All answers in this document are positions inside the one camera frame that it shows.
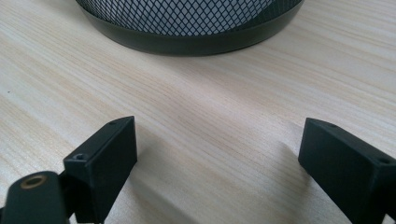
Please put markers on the black mesh basket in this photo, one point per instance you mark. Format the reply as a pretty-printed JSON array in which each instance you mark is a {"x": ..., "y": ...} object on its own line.
[{"x": 190, "y": 28}]

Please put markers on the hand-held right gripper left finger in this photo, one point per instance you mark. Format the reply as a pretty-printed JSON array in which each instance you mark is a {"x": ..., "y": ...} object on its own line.
[{"x": 102, "y": 168}]

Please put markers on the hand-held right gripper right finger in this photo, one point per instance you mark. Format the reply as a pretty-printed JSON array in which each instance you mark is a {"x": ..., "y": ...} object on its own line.
[{"x": 348, "y": 174}]

